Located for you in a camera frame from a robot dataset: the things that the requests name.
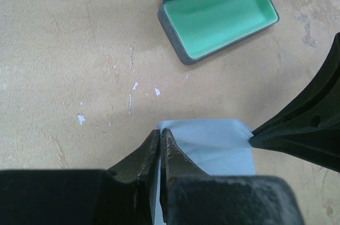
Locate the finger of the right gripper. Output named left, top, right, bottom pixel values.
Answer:
left=250, top=34, right=339, bottom=172

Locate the light blue cleaning cloth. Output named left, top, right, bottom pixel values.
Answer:
left=155, top=119, right=256, bottom=224

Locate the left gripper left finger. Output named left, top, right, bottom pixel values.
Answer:
left=1, top=130, right=160, bottom=224

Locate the grey glasses case green lining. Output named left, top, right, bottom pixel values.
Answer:
left=158, top=0, right=279, bottom=65

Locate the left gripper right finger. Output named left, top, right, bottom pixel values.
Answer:
left=160, top=129, right=304, bottom=224

